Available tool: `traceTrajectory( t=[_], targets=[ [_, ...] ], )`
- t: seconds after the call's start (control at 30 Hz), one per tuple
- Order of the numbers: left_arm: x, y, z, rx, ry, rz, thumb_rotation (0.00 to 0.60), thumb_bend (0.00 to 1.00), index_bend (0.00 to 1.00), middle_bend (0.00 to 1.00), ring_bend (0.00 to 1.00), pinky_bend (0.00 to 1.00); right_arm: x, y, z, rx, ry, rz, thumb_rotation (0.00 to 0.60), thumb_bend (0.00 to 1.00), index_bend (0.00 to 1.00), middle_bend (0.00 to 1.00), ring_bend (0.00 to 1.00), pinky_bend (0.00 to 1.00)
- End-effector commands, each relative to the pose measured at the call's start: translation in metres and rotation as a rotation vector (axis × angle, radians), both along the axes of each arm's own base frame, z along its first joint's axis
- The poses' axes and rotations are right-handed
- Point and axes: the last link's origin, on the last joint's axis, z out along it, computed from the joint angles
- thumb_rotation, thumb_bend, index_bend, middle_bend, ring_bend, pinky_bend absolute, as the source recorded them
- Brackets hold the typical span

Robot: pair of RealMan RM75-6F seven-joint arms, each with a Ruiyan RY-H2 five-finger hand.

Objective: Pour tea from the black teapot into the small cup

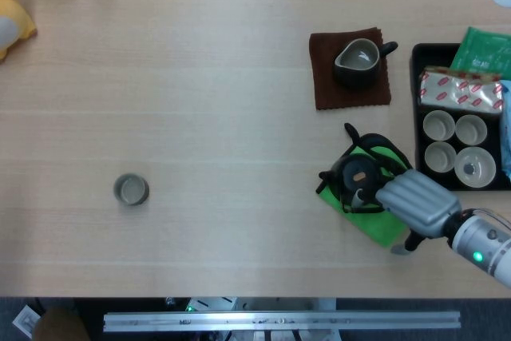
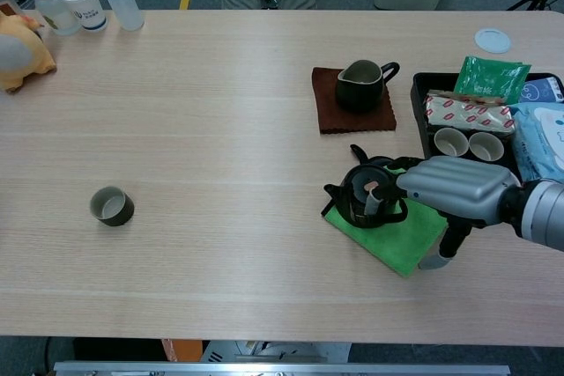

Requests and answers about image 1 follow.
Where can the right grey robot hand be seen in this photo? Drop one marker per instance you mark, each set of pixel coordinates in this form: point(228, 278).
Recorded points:
point(419, 205)

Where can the green cloth with black trim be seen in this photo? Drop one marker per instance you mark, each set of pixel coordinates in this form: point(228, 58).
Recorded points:
point(379, 229)

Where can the black cast-iron teapot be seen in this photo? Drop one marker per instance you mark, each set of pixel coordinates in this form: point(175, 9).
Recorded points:
point(359, 175)

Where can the grey-green ceramic teacup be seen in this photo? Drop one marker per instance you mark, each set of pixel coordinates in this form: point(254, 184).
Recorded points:
point(131, 189)

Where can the white cup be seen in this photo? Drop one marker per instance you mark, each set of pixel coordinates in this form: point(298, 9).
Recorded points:
point(440, 156)
point(439, 124)
point(471, 129)

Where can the white lidded tea bowl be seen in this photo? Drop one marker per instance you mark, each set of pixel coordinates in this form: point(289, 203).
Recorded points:
point(475, 167)

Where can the light blue wipes pack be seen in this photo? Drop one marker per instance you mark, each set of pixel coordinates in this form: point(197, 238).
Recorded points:
point(507, 133)

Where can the red white snack packet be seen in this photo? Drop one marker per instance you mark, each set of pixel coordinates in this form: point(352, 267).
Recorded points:
point(459, 91)

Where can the dark ceramic pitcher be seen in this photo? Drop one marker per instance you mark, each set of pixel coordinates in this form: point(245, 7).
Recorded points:
point(355, 73)

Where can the brown cloth mat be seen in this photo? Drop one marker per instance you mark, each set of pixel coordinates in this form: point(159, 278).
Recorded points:
point(327, 89)

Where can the black plastic tray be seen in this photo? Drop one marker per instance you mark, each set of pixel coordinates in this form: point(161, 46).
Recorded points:
point(435, 53)

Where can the green tea packet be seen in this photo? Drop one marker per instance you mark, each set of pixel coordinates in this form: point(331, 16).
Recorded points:
point(479, 49)

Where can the orange-brown seat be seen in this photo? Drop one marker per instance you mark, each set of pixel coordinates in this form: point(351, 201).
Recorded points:
point(60, 327)

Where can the white floor socket box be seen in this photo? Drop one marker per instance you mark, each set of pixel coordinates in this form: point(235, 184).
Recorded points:
point(26, 320)

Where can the yellow plush toy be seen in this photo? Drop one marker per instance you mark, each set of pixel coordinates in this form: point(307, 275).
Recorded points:
point(12, 17)

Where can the aluminium profile rail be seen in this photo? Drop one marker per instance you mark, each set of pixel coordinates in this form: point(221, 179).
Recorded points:
point(279, 321)

